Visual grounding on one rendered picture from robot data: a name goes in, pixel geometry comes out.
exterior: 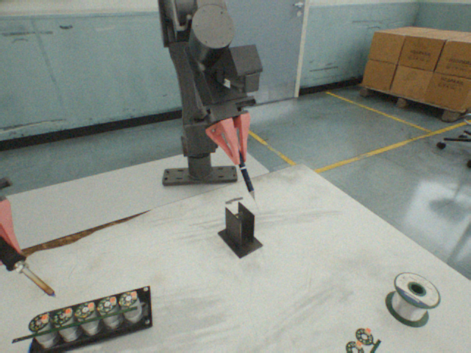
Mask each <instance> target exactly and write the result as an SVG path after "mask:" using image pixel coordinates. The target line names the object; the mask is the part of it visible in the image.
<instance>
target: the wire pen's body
mask: <svg viewBox="0 0 471 353"><path fill-rule="evenodd" d="M237 146H238V144H237ZM238 154H239V160H240V164H239V165H238V167H239V171H240V172H241V175H242V177H243V178H244V182H245V184H246V186H247V190H248V192H251V191H253V190H254V187H253V186H252V182H251V179H250V178H249V174H248V172H247V169H246V168H247V166H245V164H244V161H243V158H242V156H241V152H240V150H239V148H238Z"/></svg>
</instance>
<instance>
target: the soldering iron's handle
mask: <svg viewBox="0 0 471 353"><path fill-rule="evenodd" d="M19 260H24V261H26V256H25V255H24V254H20V253H19V252H18V251H17V250H16V249H14V248H13V247H12V246H11V245H10V244H9V243H8V242H6V241H5V240H4V239H3V238H2V237H1V236H0V261H1V262H2V264H3V265H4V266H5V267H6V270H7V271H14V269H13V266H14V265H15V264H16V263H17V262H18V261H19Z"/></svg>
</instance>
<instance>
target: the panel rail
mask: <svg viewBox="0 0 471 353"><path fill-rule="evenodd" d="M137 309H138V306H134V307H130V306H128V307H127V308H126V309H123V310H120V311H117V312H114V313H109V314H108V313H105V315H101V316H98V317H95V318H90V319H87V320H86V318H84V319H83V321H78V322H75V323H72V324H66V325H64V326H63V325H62V324H60V326H59V327H55V328H52V329H48V330H44V331H41V332H39V333H38V331H37V332H35V334H33V335H27V336H24V337H21V338H16V339H13V341H12V343H17V342H20V341H23V340H28V339H31V338H36V337H40V336H43V335H46V334H48V333H51V332H56V331H59V330H62V329H67V328H70V327H75V326H78V325H82V324H87V323H90V322H93V321H98V320H101V319H104V318H109V317H112V316H115V315H120V314H123V313H126V312H129V311H131V310H137Z"/></svg>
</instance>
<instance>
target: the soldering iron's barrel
mask: <svg viewBox="0 0 471 353"><path fill-rule="evenodd" d="M13 269H14V270H15V271H17V273H18V274H24V275H25V276H26V277H27V278H29V279H30V280H31V281H32V282H33V283H35V284H36V285H37V286H38V287H39V288H40V289H41V290H42V291H43V292H44V293H46V294H47V295H48V296H51V295H52V294H53V293H54V291H53V290H52V289H51V288H50V287H49V286H48V285H47V284H46V283H45V282H43V281H42V280H41V279H40V278H38V277H37V276H36V275H35V274H34V273H32V272H31V271H30V270H29V264H28V263H26V262H25V261H24V260H19V261H18V262H17V263H16V264H15V265H14V266H13Z"/></svg>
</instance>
